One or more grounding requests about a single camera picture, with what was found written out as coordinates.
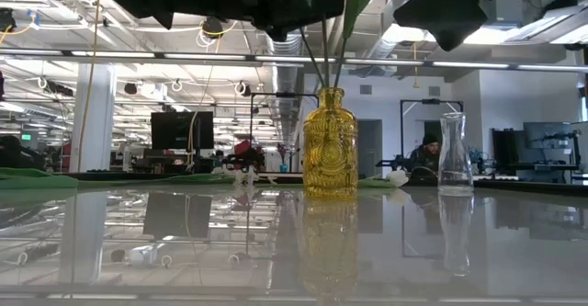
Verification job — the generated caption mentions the green flower stems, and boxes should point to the green flower stems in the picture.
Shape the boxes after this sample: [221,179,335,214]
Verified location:
[333,0,394,89]

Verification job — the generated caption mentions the white tulip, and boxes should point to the white tulip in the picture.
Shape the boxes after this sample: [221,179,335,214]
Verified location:
[356,169,410,190]

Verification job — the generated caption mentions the yellow glass vase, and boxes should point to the yellow glass vase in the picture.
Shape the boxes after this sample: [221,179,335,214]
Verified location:
[301,86,359,202]

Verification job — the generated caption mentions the clear glass vase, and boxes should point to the clear glass vase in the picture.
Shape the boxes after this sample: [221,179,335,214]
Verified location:
[436,111,475,196]

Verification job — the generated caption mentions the small blue vase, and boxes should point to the small blue vase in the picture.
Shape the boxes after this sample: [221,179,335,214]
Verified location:
[277,142,291,174]

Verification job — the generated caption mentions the rig crossbar light strip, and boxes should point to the rig crossbar light strip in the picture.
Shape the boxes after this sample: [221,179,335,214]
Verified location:
[0,47,588,74]

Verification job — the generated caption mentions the person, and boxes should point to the person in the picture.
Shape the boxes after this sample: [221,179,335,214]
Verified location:
[407,132,443,183]

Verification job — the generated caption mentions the black monitor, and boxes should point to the black monitor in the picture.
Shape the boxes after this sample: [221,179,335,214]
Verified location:
[150,110,216,152]
[491,128,523,172]

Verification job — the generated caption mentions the grey door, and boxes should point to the grey door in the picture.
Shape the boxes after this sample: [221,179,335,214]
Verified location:
[356,119,384,178]

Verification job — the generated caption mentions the grey monitor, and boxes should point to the grey monitor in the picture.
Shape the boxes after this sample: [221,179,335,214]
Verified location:
[522,120,581,151]

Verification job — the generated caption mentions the white column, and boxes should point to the white column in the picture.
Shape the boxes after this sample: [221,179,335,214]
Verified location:
[68,62,117,174]

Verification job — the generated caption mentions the silver air duct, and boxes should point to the silver air duct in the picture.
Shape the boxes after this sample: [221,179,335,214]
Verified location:
[268,32,305,149]

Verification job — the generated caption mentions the black rig frame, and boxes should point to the black rig frame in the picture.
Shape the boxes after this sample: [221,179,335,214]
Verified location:
[399,97,465,160]
[249,92,322,174]

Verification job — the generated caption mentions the black overhead camera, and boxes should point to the black overhead camera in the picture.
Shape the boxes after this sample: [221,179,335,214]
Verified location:
[200,15,225,40]

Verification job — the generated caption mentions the black table edge rail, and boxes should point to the black table edge rail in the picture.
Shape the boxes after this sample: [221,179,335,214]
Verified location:
[68,171,588,197]

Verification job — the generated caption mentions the yellow hanging cable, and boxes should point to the yellow hanging cable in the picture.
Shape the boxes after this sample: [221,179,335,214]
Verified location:
[75,0,103,174]

